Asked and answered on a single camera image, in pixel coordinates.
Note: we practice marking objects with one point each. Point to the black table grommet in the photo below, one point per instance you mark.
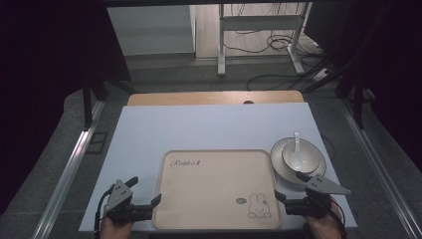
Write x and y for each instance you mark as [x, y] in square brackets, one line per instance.
[248, 102]

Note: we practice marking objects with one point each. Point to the person's left hand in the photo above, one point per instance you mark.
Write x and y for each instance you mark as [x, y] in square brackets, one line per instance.
[114, 230]

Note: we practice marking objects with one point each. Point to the dark floor hatch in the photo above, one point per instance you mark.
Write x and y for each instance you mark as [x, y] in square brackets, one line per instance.
[97, 142]

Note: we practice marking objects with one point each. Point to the wooden table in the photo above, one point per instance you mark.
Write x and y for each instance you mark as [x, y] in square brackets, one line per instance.
[199, 98]

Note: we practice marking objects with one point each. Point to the black metal stand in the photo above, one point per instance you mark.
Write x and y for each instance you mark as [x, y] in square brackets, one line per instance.
[358, 106]
[87, 106]

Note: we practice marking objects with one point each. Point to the white metal desk frame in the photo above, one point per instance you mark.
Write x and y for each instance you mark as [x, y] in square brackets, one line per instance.
[258, 22]

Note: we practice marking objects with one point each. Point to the aluminium rail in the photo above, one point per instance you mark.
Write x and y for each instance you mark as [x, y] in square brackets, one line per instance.
[378, 166]
[66, 176]

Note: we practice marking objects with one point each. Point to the black slanted stand leg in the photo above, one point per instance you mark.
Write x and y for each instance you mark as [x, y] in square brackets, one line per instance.
[326, 78]

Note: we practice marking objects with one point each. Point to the white ceramic spoon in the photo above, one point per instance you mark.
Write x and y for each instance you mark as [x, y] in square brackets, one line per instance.
[296, 146]

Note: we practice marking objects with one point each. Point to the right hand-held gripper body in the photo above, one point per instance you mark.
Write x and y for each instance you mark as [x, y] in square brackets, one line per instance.
[315, 199]

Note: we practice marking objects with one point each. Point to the white board table cover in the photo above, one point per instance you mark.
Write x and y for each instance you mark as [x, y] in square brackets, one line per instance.
[199, 129]

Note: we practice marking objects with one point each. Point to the white ceramic bowl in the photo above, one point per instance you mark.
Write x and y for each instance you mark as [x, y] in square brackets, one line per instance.
[310, 160]

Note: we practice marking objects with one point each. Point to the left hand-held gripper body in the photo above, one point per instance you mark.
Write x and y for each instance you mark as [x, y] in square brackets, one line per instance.
[120, 199]

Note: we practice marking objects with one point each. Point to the beige tray with rabbit print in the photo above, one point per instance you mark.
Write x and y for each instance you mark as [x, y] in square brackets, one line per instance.
[212, 189]

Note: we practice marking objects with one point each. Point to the white ceramic plate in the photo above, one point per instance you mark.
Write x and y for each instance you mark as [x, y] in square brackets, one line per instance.
[277, 162]

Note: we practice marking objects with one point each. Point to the person's right hand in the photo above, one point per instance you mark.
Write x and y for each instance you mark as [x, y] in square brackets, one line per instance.
[323, 227]

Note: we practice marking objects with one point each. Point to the white power strip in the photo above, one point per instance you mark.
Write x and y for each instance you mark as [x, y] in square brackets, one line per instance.
[321, 75]

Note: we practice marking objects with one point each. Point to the black curtain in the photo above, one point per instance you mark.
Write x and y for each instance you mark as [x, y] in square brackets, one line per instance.
[391, 66]
[43, 83]

